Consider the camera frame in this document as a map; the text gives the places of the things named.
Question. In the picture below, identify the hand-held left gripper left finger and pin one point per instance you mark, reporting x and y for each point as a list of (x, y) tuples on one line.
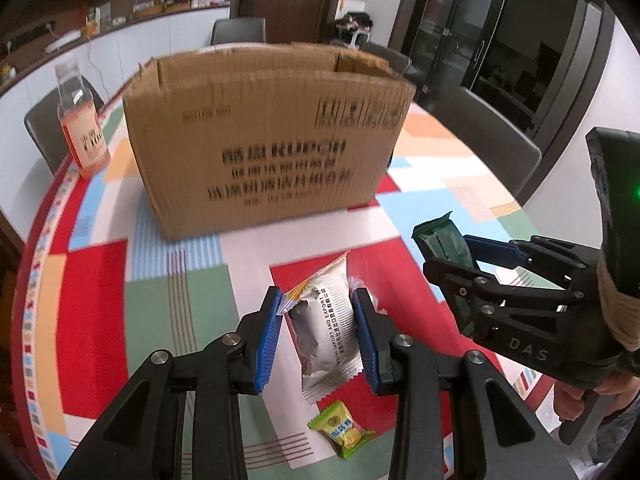
[(267, 340)]

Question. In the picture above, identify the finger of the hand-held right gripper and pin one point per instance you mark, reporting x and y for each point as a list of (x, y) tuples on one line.
[(450, 272), (487, 249)]

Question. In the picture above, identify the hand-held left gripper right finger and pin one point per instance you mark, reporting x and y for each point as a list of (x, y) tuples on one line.
[(362, 340)]

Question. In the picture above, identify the dark green snack bar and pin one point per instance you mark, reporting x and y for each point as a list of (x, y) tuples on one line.
[(442, 242)]

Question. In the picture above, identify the white silver snack packet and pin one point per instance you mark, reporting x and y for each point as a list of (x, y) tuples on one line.
[(325, 325)]

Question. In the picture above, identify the brown cardboard box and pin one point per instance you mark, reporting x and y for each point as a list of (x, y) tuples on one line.
[(265, 150)]

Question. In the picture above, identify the person's right forearm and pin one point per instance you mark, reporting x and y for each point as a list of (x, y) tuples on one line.
[(617, 445)]

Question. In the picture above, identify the person's right hand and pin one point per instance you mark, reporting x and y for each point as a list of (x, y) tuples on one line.
[(567, 402)]

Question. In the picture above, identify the green yellow candy packet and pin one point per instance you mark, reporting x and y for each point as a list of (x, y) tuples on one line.
[(342, 427)]

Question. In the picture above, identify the grey dining chair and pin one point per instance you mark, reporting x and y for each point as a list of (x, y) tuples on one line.
[(50, 125), (490, 135), (237, 30), (390, 60)]

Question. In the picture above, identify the dark glass door cabinet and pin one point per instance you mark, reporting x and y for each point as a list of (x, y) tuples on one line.
[(475, 25)]

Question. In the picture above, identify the white stool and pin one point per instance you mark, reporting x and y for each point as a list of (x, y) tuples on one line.
[(354, 37)]

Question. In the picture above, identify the black bag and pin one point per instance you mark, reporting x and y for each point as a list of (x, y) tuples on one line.
[(354, 20)]

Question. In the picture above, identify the pink drink bottle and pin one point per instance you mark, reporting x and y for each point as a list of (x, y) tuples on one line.
[(85, 130)]

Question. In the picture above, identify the white sideboard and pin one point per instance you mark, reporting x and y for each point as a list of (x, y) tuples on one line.
[(150, 35)]

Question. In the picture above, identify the white round cooker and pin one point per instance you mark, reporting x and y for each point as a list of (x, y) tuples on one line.
[(62, 42)]

